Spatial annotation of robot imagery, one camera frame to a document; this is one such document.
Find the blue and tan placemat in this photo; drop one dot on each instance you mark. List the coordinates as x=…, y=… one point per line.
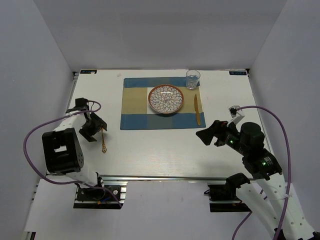
x=136, y=114

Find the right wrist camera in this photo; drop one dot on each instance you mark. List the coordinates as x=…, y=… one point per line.
x=236, y=115

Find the gold knife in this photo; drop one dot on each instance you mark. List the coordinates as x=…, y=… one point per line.
x=196, y=108

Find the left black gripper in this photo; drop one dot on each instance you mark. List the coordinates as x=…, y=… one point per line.
x=99, y=123

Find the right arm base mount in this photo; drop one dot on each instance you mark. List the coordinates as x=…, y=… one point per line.
x=222, y=200

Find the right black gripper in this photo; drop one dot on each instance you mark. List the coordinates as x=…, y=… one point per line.
x=217, y=129

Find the gold fork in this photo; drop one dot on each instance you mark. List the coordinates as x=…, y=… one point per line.
x=104, y=148

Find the patterned ceramic plate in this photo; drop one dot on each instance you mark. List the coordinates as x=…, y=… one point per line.
x=165, y=99

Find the blue table label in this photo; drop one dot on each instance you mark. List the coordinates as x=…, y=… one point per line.
x=238, y=73
x=88, y=71

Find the clear drinking glass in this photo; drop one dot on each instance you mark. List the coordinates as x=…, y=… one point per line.
x=192, y=79

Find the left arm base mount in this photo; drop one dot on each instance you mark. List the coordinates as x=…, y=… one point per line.
x=89, y=198

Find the left blue table label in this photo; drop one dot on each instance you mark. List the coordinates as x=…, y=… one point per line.
x=88, y=71

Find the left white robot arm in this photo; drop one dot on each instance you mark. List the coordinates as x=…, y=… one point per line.
x=62, y=149

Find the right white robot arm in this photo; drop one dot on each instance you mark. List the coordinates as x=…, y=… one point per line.
x=279, y=213

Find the right blue table label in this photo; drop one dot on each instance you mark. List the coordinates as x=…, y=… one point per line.
x=238, y=73

